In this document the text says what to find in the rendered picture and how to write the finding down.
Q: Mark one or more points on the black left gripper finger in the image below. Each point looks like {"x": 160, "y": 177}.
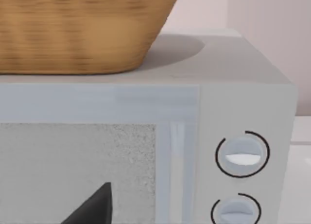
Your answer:
{"x": 98, "y": 207}

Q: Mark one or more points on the microwave oven glass door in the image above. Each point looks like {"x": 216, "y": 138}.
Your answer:
{"x": 97, "y": 107}

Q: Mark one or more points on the pale round microwave knob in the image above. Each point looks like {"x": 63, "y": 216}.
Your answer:
{"x": 242, "y": 154}
{"x": 235, "y": 210}

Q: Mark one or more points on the woven wicker basket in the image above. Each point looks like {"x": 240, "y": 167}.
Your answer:
{"x": 73, "y": 32}

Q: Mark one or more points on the pale microwave oven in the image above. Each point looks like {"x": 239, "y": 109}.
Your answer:
{"x": 243, "y": 100}

